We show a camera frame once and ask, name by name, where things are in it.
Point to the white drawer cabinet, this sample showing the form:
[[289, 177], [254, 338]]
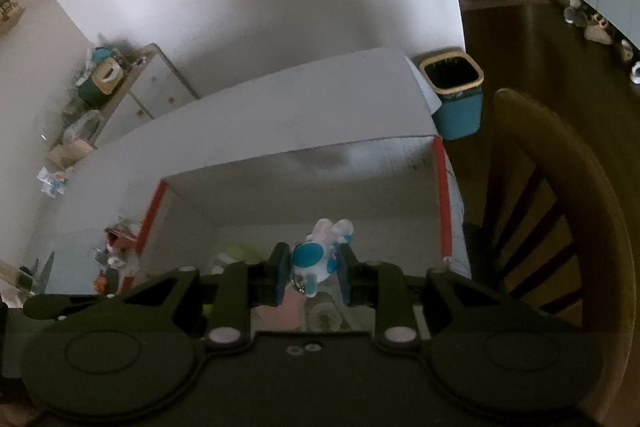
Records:
[[150, 92]]

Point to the crumpled plastic bag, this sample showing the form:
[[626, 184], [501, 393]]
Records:
[[85, 124]]

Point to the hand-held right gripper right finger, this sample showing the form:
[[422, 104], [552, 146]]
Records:
[[346, 279]]

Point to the wooden chair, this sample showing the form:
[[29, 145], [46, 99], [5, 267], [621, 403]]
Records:
[[590, 187]]

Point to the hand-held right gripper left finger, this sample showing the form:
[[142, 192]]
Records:
[[279, 277]]

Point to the small orange toy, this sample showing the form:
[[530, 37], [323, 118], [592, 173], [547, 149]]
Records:
[[101, 283]]

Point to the blue white rabbit toy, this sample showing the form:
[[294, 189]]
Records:
[[312, 259]]

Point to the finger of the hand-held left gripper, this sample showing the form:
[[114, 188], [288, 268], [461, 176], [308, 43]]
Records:
[[60, 306]]

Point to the teal trash bin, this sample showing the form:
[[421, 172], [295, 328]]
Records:
[[457, 107]]

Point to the round picture tin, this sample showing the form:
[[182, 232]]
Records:
[[325, 314]]

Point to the beige slippers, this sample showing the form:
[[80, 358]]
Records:
[[597, 29]]

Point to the red shoe box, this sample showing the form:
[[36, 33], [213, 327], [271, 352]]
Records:
[[300, 187]]

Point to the small brown toy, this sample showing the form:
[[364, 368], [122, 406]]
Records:
[[120, 234]]

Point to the green yellow tissue box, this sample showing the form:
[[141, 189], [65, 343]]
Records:
[[102, 77]]

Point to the white black shoe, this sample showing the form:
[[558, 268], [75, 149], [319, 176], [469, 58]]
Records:
[[636, 73]]

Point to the white blue packet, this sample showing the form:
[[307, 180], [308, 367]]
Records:
[[52, 179]]

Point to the small white shoe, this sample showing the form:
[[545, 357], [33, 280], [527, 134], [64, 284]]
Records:
[[627, 49]]

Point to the light wooden box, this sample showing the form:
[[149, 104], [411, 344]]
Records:
[[72, 152]]

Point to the grey shoe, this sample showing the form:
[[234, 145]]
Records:
[[575, 14]]

